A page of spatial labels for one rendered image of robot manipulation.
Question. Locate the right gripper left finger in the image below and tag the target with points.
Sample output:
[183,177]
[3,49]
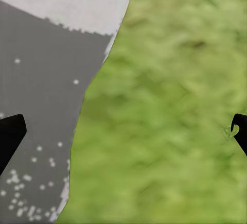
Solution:
[12,131]

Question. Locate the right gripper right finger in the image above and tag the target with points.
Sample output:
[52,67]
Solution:
[238,129]

